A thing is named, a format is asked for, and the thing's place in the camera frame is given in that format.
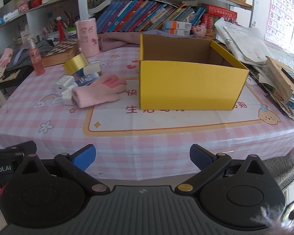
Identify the white power adapter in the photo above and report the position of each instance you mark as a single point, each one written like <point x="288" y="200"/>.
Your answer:
<point x="64" y="83"/>

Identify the white tote bags pile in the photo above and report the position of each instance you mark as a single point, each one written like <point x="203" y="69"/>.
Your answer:
<point x="246" y="44"/>

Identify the stack of old books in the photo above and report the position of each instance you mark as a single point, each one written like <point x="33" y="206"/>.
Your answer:
<point x="277" y="80"/>

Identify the grey clothes pile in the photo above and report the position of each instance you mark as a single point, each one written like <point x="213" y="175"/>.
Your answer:
<point x="21" y="57"/>

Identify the red white round jar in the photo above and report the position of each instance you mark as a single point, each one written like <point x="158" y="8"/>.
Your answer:
<point x="35" y="3"/>

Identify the orange white medicine box lower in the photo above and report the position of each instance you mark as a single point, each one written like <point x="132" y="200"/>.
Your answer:
<point x="179" y="32"/>

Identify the orange white medicine box upper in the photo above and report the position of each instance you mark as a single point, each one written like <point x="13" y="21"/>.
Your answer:
<point x="176" y="25"/>

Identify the white blue small box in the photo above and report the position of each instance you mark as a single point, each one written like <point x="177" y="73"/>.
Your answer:
<point x="91" y="68"/>

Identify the row of colourful books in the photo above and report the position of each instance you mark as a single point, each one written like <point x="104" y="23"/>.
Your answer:
<point x="143" y="15"/>

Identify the pink sticker cylinder humidifier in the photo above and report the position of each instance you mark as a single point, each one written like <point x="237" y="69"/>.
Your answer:
<point x="87" y="37"/>

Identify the pink glove on clothes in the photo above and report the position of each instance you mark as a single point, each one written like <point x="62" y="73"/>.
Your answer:
<point x="6" y="57"/>

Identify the red dictionary book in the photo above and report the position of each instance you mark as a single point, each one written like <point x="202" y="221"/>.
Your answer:
<point x="221" y="12"/>

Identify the white blue tube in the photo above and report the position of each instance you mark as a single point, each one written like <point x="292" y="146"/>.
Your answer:
<point x="86" y="80"/>

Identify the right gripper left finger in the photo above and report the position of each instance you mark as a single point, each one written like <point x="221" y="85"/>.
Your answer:
<point x="73" y="166"/>

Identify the pink alphabet wall poster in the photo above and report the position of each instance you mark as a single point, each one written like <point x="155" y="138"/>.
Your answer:
<point x="280" y="24"/>

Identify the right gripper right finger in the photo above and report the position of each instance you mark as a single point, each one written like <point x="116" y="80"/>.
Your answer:
<point x="211" y="167"/>

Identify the pink checked tablecloth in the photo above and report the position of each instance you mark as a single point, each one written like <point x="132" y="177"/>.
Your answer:
<point x="136" y="144"/>

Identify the pink pig plush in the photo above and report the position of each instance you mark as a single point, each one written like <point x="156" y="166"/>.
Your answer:
<point x="199" y="30"/>

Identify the yellow cardboard box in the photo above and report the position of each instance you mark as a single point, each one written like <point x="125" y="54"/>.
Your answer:
<point x="188" y="74"/>

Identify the gold tape roll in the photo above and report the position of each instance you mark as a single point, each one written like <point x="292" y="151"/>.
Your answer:
<point x="75" y="64"/>

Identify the red tassel ornament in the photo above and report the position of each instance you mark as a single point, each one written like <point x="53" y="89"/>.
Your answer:
<point x="60" y="29"/>

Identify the white charger block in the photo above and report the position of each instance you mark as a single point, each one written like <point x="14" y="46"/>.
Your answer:
<point x="67" y="98"/>

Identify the wooden chess board box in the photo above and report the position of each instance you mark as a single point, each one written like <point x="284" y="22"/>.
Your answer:
<point x="61" y="53"/>

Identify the orange white medicine box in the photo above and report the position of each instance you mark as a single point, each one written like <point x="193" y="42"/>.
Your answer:
<point x="179" y="32"/>
<point x="176" y="25"/>

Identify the pink spray bottle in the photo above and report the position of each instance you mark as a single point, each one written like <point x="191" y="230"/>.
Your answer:
<point x="35" y="56"/>

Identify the white green lid jar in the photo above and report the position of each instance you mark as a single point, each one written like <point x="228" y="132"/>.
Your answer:
<point x="70" y="33"/>

